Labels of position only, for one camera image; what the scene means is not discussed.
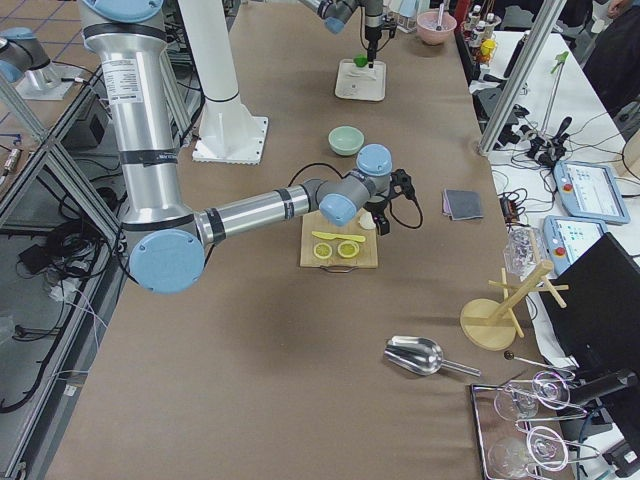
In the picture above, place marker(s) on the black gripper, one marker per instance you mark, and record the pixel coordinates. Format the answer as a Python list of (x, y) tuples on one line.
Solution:
[(371, 39), (378, 206)]

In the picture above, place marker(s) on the white ceramic spoon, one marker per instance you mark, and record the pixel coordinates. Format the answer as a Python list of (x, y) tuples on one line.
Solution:
[(366, 74)]

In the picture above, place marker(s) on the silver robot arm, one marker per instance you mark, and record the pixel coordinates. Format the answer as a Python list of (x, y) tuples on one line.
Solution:
[(336, 14), (166, 239)]

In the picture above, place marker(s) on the pink bowl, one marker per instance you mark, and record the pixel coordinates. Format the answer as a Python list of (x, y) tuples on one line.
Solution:
[(432, 32)]

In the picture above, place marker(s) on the mint green bowl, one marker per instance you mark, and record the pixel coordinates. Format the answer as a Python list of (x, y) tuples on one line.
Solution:
[(346, 140)]

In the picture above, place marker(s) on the green lime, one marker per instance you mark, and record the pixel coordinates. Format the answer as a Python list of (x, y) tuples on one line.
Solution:
[(360, 61)]

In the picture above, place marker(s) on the cream rabbit tray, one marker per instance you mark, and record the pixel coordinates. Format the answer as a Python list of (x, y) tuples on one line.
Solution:
[(358, 89)]

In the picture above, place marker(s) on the yellow plastic knife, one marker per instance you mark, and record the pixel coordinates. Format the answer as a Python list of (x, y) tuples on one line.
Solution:
[(338, 236)]

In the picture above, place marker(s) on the single lemon slice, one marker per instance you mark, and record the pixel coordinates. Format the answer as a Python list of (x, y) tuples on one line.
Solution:
[(348, 249)]

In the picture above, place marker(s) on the wooden cutting board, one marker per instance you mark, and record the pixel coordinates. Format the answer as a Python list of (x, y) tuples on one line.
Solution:
[(367, 258)]

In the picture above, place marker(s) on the stacked lemon slices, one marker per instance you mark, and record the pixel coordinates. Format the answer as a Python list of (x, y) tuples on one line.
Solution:
[(322, 250)]

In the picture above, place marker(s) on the grey folded cloth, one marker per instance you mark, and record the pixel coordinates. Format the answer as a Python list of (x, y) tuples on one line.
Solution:
[(461, 204)]

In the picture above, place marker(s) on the condiment bottle rack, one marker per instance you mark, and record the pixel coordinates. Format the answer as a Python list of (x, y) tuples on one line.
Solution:
[(478, 31)]

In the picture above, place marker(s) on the steel scoop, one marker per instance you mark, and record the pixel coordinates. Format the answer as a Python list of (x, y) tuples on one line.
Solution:
[(422, 356)]

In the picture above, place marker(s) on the clear plastic container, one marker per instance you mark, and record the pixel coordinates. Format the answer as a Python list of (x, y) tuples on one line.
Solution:
[(524, 250)]

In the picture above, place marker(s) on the wooden mug tree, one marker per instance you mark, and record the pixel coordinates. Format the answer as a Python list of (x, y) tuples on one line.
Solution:
[(493, 326)]

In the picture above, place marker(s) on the lower blue teach pendant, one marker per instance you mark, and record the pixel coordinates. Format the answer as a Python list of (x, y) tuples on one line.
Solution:
[(567, 238)]

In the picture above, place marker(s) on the blue teach pendant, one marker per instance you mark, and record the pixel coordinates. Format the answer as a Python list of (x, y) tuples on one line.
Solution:
[(590, 191), (567, 238)]

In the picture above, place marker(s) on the upper blue teach pendant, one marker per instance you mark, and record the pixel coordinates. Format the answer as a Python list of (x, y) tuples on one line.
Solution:
[(590, 191)]

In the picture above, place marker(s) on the black monitor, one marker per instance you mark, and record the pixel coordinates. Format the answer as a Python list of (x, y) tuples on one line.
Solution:
[(599, 326)]

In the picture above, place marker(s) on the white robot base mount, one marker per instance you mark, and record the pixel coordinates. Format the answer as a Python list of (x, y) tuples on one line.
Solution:
[(228, 132)]

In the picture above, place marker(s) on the aluminium frame post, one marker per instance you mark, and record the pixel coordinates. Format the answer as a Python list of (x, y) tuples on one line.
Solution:
[(545, 21)]

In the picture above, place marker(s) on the black wire glass rack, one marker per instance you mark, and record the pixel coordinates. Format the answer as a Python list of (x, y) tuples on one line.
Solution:
[(517, 432)]

